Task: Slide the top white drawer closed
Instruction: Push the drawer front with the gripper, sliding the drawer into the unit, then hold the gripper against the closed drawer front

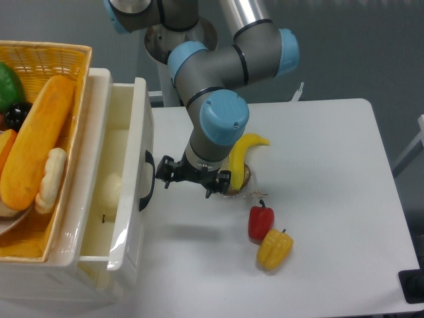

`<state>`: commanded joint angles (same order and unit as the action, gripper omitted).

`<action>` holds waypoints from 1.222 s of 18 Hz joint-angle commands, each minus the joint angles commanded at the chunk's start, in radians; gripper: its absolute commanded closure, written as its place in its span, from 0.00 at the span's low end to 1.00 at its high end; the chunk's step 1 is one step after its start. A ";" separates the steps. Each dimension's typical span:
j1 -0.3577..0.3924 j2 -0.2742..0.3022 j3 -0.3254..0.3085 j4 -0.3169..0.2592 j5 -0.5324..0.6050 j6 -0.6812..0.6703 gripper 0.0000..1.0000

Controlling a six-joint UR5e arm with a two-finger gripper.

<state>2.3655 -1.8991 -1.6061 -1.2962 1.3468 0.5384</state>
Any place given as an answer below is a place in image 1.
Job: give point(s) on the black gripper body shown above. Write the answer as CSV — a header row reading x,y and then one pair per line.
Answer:
x,y
184,171

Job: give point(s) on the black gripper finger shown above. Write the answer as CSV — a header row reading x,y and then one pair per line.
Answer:
x,y
167,170
218,183

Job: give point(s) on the white top drawer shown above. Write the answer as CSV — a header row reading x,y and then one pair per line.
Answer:
x,y
127,151

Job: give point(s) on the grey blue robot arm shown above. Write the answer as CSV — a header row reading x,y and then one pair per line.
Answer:
x,y
207,80

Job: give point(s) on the white drawer cabinet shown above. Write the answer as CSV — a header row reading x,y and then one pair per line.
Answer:
x,y
61,277

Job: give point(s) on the brown bread slice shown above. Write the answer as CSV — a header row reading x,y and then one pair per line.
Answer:
x,y
246,178

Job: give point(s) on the yellow banana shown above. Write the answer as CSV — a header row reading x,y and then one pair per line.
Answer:
x,y
237,154

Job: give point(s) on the red bell pepper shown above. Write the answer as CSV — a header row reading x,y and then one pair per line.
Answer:
x,y
260,221

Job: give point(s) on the yellow bell pepper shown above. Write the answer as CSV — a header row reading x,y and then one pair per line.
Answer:
x,y
274,249

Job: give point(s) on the cream croissant pastry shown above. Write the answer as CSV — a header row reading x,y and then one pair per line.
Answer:
x,y
50,184

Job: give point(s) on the orange baguette bread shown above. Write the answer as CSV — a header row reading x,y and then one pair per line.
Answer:
x,y
24,168

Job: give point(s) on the yellow wicker basket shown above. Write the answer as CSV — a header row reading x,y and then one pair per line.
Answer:
x,y
35,63

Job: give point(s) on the black toy fruit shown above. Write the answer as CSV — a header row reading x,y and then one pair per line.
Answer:
x,y
16,114

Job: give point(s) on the orange toy food piece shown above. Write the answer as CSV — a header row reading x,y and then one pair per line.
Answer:
x,y
7,140

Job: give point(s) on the white plate in basket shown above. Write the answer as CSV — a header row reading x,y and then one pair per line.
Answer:
x,y
11,218

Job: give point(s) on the green toy vegetable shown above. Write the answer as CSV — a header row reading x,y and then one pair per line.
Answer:
x,y
11,88

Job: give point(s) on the black device at table edge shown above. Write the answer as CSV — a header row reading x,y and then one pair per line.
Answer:
x,y
412,285

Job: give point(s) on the white frame at right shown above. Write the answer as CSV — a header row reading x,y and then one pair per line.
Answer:
x,y
410,152

